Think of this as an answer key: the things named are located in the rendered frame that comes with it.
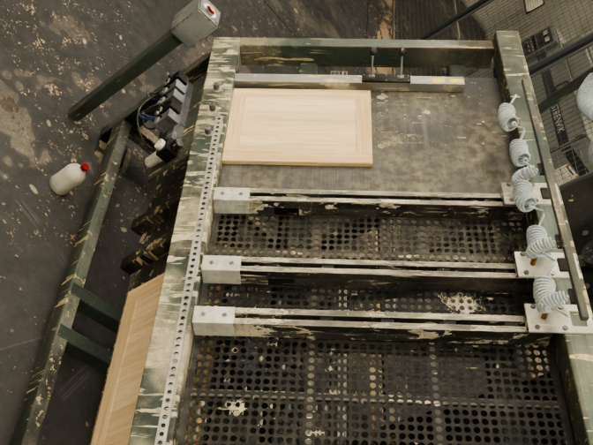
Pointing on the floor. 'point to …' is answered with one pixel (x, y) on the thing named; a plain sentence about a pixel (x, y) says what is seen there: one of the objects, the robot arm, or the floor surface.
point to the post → (168, 42)
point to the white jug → (68, 178)
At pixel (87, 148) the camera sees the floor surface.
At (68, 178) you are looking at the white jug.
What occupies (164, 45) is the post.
